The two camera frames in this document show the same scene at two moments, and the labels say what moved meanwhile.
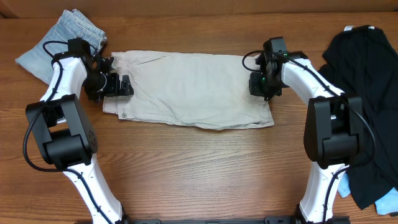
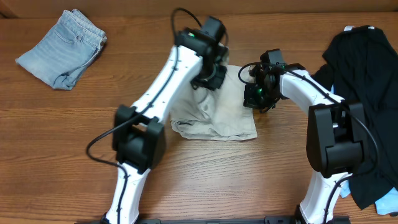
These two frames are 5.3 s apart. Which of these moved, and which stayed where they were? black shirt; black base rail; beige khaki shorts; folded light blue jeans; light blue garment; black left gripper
Moved: beige khaki shorts; black left gripper
Stayed: folded light blue jeans; black shirt; light blue garment; black base rail
